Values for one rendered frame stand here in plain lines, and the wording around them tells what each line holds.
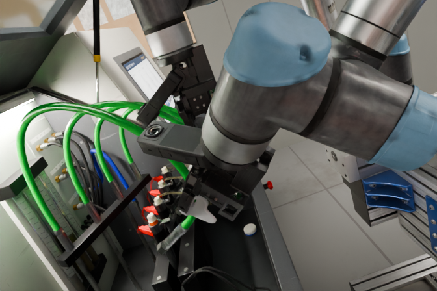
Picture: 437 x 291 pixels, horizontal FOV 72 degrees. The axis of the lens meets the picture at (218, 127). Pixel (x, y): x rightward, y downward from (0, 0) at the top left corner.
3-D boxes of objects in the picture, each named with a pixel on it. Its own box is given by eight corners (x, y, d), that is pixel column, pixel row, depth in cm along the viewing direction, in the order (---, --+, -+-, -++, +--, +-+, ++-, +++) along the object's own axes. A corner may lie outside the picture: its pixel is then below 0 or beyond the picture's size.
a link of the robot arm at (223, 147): (196, 121, 29) (228, 75, 34) (188, 147, 32) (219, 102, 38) (264, 158, 28) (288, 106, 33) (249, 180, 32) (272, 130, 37)
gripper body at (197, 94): (225, 111, 53) (202, 44, 49) (180, 126, 53) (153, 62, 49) (222, 100, 60) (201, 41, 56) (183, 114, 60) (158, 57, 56)
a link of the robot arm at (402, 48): (405, 86, 76) (398, 34, 72) (352, 89, 86) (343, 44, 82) (418, 69, 83) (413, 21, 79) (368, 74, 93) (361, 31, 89)
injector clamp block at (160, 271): (216, 317, 70) (193, 270, 65) (176, 329, 71) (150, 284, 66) (211, 224, 102) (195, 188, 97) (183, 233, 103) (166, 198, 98)
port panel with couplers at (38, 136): (89, 223, 86) (30, 128, 75) (79, 227, 86) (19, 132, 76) (103, 197, 98) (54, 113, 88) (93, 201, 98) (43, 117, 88)
